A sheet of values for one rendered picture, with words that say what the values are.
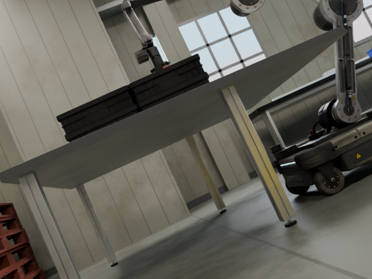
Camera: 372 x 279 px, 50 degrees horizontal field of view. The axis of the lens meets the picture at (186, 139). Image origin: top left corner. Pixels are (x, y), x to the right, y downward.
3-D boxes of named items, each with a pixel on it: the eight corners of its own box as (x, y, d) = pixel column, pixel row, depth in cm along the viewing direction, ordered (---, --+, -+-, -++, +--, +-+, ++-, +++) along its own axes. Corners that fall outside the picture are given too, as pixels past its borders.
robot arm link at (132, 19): (128, -1, 240) (133, 15, 249) (119, 3, 239) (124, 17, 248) (153, 38, 214) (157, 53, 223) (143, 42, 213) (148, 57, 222)
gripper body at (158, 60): (164, 64, 209) (158, 51, 209) (150, 73, 215) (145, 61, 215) (171, 64, 214) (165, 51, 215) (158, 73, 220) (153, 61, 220)
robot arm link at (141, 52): (148, 35, 217) (151, 47, 224) (129, 42, 216) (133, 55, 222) (156, 47, 210) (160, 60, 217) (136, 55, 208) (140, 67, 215)
